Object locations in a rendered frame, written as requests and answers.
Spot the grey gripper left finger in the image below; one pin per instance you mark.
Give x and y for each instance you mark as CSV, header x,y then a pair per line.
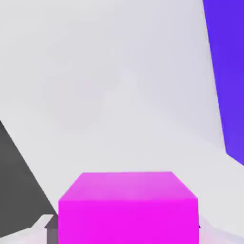
x,y
38,233

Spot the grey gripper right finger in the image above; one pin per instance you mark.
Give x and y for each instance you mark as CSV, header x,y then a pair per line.
x,y
215,235

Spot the large blue box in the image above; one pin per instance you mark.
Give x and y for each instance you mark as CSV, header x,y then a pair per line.
x,y
227,76

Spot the small magenta cube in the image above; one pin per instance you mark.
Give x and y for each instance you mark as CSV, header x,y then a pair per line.
x,y
128,215

